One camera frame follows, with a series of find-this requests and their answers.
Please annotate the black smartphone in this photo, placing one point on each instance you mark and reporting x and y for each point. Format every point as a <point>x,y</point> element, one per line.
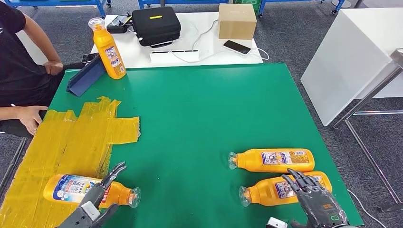
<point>236,47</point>
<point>89,57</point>

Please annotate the white panel table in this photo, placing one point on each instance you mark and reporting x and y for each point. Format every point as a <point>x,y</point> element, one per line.
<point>346,63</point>

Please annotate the yellow taped sheet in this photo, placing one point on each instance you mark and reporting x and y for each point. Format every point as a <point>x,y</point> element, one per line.
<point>63,141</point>

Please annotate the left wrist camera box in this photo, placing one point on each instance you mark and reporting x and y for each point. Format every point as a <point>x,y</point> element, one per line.
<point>90,211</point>

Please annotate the white rectangular table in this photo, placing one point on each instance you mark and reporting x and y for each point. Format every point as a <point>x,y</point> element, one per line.
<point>135,53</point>

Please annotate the person's left hand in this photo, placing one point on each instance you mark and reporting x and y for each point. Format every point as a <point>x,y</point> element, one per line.
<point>53,68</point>

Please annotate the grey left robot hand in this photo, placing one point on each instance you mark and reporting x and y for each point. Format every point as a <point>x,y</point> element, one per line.
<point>96,195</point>

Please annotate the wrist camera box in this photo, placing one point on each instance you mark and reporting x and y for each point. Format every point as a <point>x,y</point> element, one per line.
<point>90,211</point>
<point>276,223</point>

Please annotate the black handheld controller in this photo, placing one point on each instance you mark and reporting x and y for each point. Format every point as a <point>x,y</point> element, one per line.
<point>119,25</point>

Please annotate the silver metal stand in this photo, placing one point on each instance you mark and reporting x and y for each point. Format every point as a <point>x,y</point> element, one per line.
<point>397,59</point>

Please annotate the grey metal table leg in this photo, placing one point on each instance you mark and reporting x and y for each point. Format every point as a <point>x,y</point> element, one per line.
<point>13,162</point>

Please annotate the person's right hand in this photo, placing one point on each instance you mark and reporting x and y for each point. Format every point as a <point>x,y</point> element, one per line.
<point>31,118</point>

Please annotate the orange plastic bottle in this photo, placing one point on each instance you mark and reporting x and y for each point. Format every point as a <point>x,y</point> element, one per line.
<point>261,192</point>
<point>66,188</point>
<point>248,162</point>
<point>104,41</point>

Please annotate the person's left forearm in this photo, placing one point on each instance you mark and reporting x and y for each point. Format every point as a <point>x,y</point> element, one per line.
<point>47,47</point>

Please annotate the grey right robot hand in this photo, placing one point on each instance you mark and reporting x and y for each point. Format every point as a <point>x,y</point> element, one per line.
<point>321,207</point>

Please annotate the brown cardboard box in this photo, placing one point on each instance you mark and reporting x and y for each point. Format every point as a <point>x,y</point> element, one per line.
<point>236,24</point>

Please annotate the black left camera bracket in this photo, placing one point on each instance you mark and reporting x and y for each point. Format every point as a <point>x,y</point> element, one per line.
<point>69,222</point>

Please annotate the green table board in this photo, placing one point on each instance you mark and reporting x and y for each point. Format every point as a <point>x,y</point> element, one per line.
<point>204,110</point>

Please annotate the person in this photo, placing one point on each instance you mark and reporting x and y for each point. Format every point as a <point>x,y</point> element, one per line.
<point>15,63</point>

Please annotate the white power strip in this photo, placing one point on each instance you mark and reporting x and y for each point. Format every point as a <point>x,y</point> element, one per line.
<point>173,57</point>

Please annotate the blue tablet case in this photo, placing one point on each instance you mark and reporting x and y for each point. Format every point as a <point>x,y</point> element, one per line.
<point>85,78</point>

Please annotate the green plastic crate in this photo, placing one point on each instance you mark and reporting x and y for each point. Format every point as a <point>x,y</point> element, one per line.
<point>248,4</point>

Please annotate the black carrying case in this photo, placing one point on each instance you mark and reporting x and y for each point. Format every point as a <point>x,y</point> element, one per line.
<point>156,28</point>

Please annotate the white round stand base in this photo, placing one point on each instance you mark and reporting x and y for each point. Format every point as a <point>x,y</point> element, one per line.
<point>340,3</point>

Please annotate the person's right forearm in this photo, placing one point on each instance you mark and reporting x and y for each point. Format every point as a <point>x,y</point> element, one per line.
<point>9,113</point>

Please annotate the blue metal trolley frame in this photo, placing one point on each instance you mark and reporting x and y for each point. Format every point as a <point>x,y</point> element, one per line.
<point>189,2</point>
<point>101,9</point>
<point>261,8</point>

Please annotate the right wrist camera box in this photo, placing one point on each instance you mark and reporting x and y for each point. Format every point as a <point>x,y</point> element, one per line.
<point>276,223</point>

